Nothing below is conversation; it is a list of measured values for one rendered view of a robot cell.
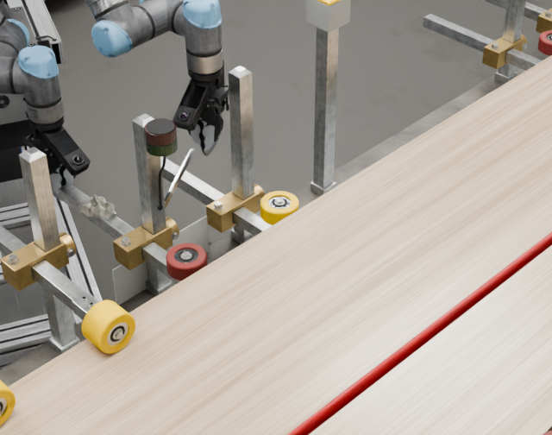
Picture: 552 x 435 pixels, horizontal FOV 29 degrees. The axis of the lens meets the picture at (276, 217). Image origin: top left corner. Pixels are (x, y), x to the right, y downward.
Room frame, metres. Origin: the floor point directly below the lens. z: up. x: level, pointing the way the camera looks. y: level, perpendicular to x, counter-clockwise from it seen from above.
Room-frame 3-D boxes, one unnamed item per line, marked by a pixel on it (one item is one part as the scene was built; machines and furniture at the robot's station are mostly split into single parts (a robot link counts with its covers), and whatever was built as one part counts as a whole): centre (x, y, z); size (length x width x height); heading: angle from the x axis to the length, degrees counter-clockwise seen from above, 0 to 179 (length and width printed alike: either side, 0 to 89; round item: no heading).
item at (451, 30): (2.63, -0.59, 0.80); 0.43 x 0.03 x 0.04; 44
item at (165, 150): (1.72, 0.22, 1.10); 0.06 x 0.06 x 0.02
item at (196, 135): (1.99, 0.16, 0.95); 0.06 x 0.03 x 0.09; 154
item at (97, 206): (1.83, 0.38, 0.87); 0.09 x 0.07 x 0.02; 44
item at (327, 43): (2.11, -0.12, 0.92); 0.05 x 0.04 x 0.45; 134
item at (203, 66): (1.98, 0.15, 1.14); 0.08 x 0.08 x 0.05
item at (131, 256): (1.74, 0.26, 0.85); 0.13 x 0.06 x 0.05; 134
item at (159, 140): (1.72, 0.22, 1.13); 0.06 x 0.06 x 0.02
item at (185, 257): (1.62, 0.17, 0.85); 0.08 x 0.08 x 0.11
